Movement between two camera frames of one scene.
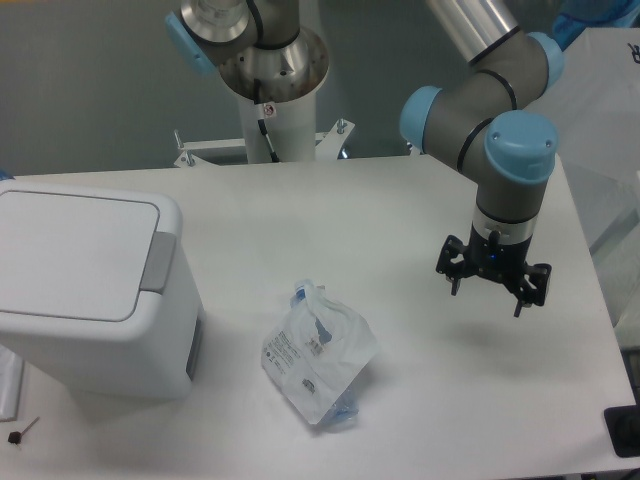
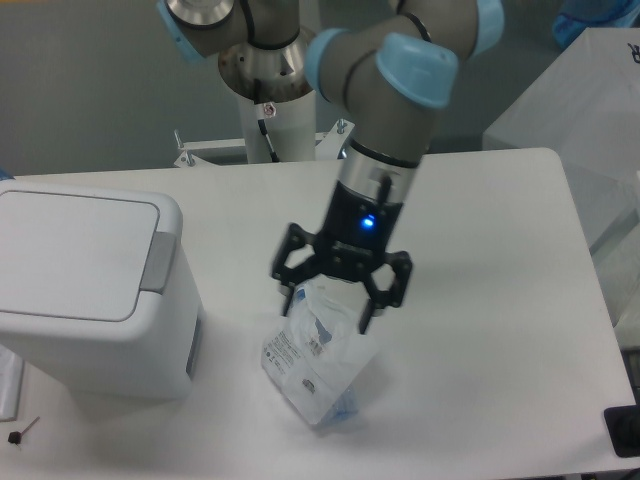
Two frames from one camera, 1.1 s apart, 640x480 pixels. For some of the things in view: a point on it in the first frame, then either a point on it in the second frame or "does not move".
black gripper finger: x=532 y=287 -> x=402 y=264
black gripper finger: x=452 y=261 -> x=294 y=237
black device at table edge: x=623 y=424 does not move
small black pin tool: x=15 y=437 does not move
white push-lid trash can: x=96 y=293 does not move
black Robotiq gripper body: x=491 y=257 -> x=357 y=233
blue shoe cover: x=574 y=16 does not move
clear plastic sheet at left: x=11 y=382 does not move
